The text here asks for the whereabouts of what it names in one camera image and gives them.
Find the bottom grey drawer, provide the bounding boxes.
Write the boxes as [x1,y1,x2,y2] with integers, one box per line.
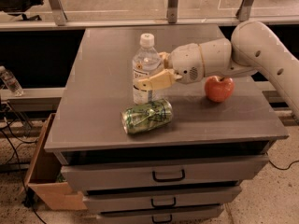
[96,204,223,224]

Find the red apple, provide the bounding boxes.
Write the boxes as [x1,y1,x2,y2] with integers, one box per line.
[205,76,235,103]

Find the black floor cables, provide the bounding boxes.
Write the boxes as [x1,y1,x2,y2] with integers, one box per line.
[0,96,48,224]

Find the grey drawer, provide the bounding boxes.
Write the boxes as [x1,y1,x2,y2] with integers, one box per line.
[62,155,268,191]
[83,186,241,213]
[96,204,223,224]

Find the brown cardboard box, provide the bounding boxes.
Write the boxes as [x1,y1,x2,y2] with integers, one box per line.
[24,114,87,211]

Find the left metal window bracket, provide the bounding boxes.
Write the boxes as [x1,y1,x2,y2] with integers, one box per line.
[49,0,67,26]

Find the clear plastic water bottle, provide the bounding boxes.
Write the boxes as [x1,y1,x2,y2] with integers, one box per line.
[132,34,162,105]

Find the small bottle on ledge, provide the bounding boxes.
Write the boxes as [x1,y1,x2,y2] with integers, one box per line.
[0,66,23,96]

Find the crushed green soda can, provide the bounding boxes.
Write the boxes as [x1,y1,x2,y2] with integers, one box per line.
[121,99,173,134]

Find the metal window bracket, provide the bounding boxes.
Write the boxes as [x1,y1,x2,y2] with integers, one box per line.
[166,0,178,23]
[49,0,67,26]
[235,0,254,21]

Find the right metal window bracket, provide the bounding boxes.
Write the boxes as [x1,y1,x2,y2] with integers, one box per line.
[235,0,254,21]

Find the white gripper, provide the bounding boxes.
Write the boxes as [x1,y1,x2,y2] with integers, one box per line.
[135,43,204,91]

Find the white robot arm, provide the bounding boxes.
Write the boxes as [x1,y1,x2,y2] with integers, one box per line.
[133,21,299,117]

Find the middle grey drawer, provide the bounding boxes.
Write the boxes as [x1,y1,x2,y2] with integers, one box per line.
[83,186,241,213]

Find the black cable right floor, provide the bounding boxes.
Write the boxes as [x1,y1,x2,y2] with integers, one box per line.
[267,159,299,172]

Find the top grey drawer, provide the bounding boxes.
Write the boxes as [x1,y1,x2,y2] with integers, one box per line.
[62,155,268,191]

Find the grey drawer cabinet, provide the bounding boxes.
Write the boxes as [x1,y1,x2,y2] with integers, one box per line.
[44,23,290,224]

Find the middle metal window bracket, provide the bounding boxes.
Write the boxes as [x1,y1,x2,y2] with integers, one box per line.
[166,0,178,23]

